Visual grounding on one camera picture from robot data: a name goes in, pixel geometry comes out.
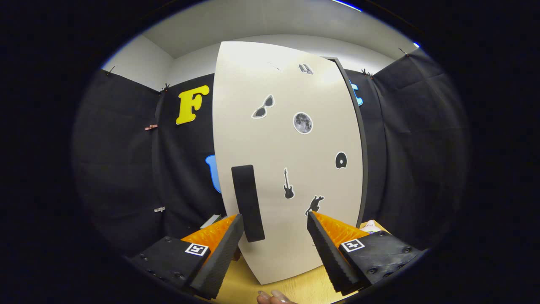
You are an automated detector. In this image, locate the black door handle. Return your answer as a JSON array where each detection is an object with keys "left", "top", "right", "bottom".
[{"left": 231, "top": 165, "right": 266, "bottom": 243}]

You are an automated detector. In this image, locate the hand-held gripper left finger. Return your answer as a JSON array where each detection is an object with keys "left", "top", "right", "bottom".
[{"left": 127, "top": 213, "right": 245, "bottom": 300}]

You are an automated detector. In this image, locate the long ceiling light strip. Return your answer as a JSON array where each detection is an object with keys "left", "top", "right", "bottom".
[{"left": 331, "top": 0, "right": 362, "bottom": 12}]

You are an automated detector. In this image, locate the green book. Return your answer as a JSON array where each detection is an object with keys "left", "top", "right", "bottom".
[{"left": 200, "top": 214, "right": 223, "bottom": 230}]

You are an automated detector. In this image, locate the white cabinet door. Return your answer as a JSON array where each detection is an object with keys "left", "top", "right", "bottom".
[{"left": 212, "top": 41, "right": 364, "bottom": 285}]

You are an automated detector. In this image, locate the grey cabinet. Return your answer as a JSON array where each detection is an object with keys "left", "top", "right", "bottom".
[{"left": 323, "top": 56, "right": 369, "bottom": 228}]

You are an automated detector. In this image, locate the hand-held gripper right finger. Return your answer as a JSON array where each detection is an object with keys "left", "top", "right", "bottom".
[{"left": 306, "top": 211, "right": 424, "bottom": 296}]

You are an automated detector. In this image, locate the black backdrop cloth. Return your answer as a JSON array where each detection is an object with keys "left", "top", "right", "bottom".
[{"left": 72, "top": 46, "right": 471, "bottom": 258}]

